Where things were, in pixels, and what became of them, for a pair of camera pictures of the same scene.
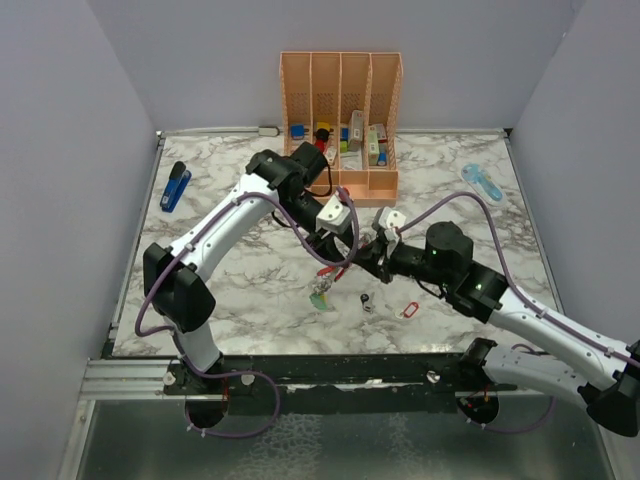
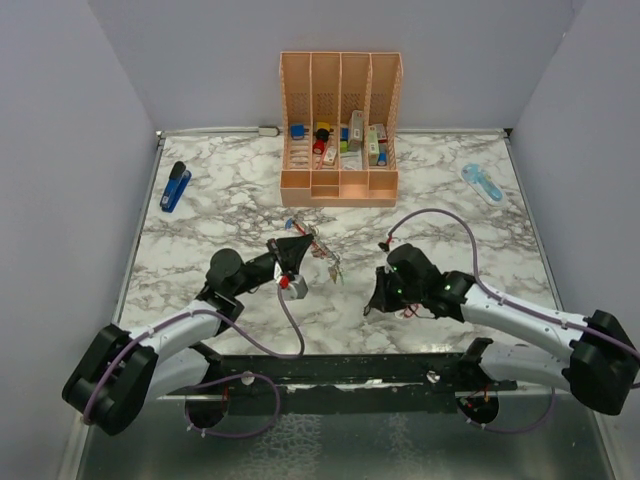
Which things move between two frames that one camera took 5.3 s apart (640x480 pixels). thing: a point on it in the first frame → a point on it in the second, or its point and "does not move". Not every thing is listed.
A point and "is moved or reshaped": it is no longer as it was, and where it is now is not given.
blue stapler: (179, 179) does not move
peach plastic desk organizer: (346, 104) does not move
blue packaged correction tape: (483, 182) does not move
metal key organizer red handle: (326, 277) is moved or reshaped
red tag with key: (409, 310) does not move
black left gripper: (327, 245) → (289, 251)
